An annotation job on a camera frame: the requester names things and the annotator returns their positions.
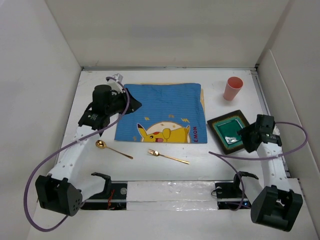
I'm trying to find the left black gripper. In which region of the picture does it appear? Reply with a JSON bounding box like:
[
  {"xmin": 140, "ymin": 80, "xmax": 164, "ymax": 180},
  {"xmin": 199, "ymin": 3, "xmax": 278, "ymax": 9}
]
[{"xmin": 106, "ymin": 88, "xmax": 142, "ymax": 117}]

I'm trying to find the green square ceramic plate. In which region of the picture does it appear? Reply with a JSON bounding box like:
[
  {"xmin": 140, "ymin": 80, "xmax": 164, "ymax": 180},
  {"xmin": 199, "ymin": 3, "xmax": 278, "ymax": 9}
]
[{"xmin": 207, "ymin": 110, "xmax": 250, "ymax": 155}]

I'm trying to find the pink plastic cup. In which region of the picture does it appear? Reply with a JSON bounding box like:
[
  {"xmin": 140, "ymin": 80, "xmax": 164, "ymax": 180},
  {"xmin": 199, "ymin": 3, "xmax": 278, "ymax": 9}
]
[{"xmin": 223, "ymin": 76, "xmax": 244, "ymax": 101}]

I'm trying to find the blue yellow Pikachu cloth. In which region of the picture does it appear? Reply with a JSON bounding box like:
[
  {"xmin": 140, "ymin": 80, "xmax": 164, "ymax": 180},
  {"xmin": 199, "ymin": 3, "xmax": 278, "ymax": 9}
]
[{"xmin": 114, "ymin": 83, "xmax": 208, "ymax": 144}]

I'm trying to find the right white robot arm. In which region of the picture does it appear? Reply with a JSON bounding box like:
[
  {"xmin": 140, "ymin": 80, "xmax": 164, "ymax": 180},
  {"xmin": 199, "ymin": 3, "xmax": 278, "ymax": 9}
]
[{"xmin": 231, "ymin": 114, "xmax": 303, "ymax": 232}]

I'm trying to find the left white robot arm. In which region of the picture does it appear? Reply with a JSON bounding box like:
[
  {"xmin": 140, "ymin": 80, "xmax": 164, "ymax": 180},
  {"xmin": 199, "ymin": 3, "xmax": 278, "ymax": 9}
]
[{"xmin": 35, "ymin": 84, "xmax": 142, "ymax": 217}]

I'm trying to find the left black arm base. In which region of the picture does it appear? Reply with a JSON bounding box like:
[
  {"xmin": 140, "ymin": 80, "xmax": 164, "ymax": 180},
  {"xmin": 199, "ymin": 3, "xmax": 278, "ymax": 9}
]
[{"xmin": 81, "ymin": 172, "xmax": 128, "ymax": 211}]

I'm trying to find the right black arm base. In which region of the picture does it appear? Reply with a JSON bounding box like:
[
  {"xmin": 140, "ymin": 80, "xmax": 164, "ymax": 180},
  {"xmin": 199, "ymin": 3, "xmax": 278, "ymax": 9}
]
[{"xmin": 211, "ymin": 174, "xmax": 243, "ymax": 211}]

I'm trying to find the gold spoon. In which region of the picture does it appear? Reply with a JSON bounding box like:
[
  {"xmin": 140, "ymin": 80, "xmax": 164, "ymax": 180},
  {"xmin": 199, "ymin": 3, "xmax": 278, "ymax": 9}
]
[{"xmin": 95, "ymin": 140, "xmax": 134, "ymax": 160}]

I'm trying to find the gold fork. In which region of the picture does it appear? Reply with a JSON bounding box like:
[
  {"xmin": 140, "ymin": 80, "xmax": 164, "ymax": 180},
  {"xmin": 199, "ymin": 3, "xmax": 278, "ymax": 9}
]
[{"xmin": 147, "ymin": 149, "xmax": 190, "ymax": 165}]

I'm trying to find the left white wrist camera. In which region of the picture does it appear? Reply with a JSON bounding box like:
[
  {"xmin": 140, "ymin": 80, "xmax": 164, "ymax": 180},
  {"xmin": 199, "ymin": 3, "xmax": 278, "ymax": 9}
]
[{"xmin": 108, "ymin": 73, "xmax": 123, "ymax": 93}]

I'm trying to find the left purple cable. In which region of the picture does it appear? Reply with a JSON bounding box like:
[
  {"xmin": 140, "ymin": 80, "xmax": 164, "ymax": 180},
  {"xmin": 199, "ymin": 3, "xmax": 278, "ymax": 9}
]
[{"xmin": 23, "ymin": 76, "xmax": 131, "ymax": 233}]

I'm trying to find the purple cable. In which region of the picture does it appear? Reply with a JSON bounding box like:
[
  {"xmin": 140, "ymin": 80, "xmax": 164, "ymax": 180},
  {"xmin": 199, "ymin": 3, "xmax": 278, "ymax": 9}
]
[
  {"xmin": 208, "ymin": 121, "xmax": 309, "ymax": 212},
  {"xmin": 23, "ymin": 76, "xmax": 131, "ymax": 233}
]

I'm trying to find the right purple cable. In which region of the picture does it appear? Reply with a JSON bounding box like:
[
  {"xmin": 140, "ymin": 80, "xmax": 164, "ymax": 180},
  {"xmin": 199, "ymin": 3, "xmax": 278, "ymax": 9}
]
[{"xmin": 208, "ymin": 121, "xmax": 309, "ymax": 212}]

